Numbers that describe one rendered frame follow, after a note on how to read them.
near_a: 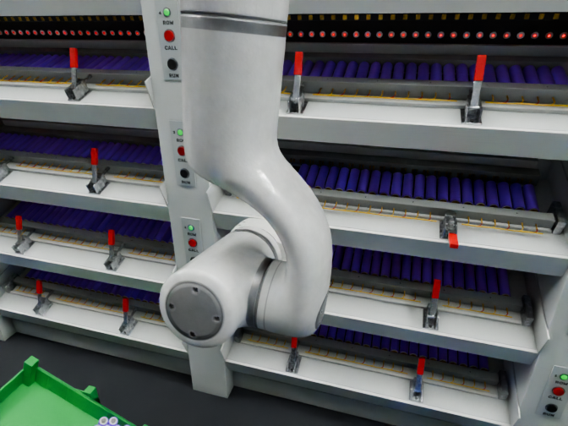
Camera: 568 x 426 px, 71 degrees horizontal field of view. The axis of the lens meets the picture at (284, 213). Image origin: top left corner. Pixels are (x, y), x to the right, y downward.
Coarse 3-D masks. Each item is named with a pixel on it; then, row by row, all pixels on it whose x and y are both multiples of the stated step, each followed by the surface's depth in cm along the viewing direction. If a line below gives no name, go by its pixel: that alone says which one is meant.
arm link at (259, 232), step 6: (240, 228) 50; (246, 228) 50; (252, 228) 50; (258, 228) 51; (258, 234) 49; (264, 234) 50; (264, 240) 49; (270, 240) 50; (270, 246) 49; (276, 246) 50; (276, 252) 50; (276, 258) 49
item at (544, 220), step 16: (320, 192) 74; (336, 192) 73; (352, 192) 73; (384, 208) 71; (400, 208) 70; (416, 208) 70; (432, 208) 69; (448, 208) 68; (464, 208) 67; (480, 208) 67; (496, 208) 67; (464, 224) 67; (528, 224) 66; (544, 224) 65
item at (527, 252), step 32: (448, 160) 77; (480, 160) 75; (512, 160) 73; (224, 192) 80; (544, 192) 72; (224, 224) 78; (352, 224) 71; (384, 224) 70; (416, 224) 69; (448, 256) 68; (480, 256) 66; (512, 256) 64; (544, 256) 62
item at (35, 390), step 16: (32, 368) 83; (16, 384) 84; (32, 384) 87; (48, 384) 86; (64, 384) 85; (0, 400) 81; (16, 400) 83; (32, 400) 85; (48, 400) 86; (64, 400) 87; (80, 400) 85; (0, 416) 80; (16, 416) 81; (32, 416) 82; (48, 416) 83; (64, 416) 85; (80, 416) 86; (96, 416) 86; (112, 416) 84
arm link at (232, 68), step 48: (192, 48) 32; (240, 48) 31; (192, 96) 33; (240, 96) 32; (192, 144) 35; (240, 144) 34; (240, 192) 35; (288, 192) 36; (288, 240) 36; (288, 288) 38
